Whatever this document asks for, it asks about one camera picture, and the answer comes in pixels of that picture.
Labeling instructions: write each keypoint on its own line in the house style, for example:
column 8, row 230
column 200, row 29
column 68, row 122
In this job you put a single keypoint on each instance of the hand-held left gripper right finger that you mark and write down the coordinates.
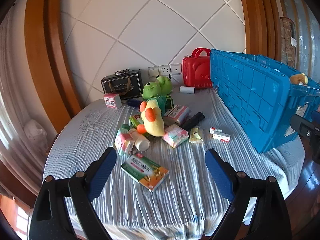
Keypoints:
column 220, row 176

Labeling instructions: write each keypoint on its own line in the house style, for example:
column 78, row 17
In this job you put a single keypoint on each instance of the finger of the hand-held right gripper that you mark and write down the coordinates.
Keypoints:
column 303, row 126
column 315, row 115

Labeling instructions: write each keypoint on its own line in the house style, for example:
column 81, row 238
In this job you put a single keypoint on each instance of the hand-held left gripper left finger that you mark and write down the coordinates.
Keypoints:
column 101, row 173

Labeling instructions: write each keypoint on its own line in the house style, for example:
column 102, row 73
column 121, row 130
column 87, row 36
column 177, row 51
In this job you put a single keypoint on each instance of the green orange medicine box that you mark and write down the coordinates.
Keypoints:
column 145, row 172

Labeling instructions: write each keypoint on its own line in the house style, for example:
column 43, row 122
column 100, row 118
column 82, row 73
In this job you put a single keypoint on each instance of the blue plastic crate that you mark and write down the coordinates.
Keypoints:
column 257, row 97

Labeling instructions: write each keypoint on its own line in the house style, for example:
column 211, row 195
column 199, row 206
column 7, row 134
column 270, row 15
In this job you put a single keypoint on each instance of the black folding umbrella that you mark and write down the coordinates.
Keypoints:
column 192, row 121

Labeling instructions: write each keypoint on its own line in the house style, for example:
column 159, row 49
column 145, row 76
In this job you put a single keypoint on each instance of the green frog plush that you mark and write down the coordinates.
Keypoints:
column 156, row 87

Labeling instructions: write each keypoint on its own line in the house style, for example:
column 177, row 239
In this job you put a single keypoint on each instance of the cloth-covered round desktop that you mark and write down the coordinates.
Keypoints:
column 190, row 170

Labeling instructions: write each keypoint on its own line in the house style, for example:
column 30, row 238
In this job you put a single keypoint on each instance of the red white small box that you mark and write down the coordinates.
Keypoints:
column 221, row 137

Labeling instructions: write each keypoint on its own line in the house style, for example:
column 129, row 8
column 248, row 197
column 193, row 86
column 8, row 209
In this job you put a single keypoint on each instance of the pink green box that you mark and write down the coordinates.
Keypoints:
column 123, row 141

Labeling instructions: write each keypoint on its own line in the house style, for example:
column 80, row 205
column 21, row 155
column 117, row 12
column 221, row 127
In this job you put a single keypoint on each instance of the brown plush toy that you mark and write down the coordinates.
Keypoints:
column 298, row 78

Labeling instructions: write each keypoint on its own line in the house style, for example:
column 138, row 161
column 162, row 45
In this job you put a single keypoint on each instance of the red white tube box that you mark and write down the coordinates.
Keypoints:
column 215, row 130

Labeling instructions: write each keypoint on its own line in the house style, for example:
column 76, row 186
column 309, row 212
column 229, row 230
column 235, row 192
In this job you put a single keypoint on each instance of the yellow green sachet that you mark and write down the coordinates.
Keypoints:
column 196, row 135

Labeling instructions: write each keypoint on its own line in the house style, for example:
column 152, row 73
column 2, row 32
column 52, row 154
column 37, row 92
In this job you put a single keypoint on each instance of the white plastic bottle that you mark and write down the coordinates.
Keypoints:
column 140, row 140

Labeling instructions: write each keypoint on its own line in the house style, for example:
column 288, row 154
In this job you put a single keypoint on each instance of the floral tissue pack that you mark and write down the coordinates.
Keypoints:
column 175, row 135

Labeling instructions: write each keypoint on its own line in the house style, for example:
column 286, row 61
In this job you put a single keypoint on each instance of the green snack packet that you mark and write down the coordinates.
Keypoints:
column 135, row 121

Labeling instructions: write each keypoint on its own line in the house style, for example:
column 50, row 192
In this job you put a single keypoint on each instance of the small pink box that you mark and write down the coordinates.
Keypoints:
column 112, row 100

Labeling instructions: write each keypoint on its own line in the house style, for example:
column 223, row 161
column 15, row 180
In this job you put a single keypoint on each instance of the yellow duck plush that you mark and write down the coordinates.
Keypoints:
column 152, row 120

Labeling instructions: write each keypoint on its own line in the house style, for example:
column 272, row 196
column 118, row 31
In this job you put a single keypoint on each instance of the pink tissue pack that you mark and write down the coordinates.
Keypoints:
column 176, row 113

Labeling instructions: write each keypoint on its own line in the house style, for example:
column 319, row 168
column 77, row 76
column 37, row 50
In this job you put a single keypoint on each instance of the clear plastic bag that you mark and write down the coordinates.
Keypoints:
column 35, row 133

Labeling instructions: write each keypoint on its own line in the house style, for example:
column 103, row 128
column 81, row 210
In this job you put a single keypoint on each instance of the blue fuzzy brush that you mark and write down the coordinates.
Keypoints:
column 133, row 103

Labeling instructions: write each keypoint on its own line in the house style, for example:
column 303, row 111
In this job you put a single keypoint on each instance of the rolled patterned carpet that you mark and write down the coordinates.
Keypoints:
column 288, row 40

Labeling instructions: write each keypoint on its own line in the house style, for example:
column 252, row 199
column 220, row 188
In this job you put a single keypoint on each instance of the black gift box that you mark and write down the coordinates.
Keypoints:
column 130, row 86

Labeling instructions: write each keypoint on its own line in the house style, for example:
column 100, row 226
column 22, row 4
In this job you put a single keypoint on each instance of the white paper roll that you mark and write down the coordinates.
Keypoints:
column 187, row 90

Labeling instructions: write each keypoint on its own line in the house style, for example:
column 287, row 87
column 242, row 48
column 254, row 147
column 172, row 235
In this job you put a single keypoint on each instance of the red toy suitcase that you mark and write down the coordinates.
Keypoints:
column 196, row 72

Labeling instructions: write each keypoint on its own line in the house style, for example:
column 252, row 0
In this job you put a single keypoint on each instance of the white round-hole wall outlet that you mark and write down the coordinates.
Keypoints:
column 176, row 69

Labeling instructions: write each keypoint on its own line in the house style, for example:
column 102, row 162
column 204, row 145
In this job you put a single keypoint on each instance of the white wall socket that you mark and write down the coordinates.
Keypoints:
column 164, row 70

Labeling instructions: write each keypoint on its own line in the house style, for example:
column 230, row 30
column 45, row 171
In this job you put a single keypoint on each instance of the wooden door frame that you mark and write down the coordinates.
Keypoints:
column 47, row 55

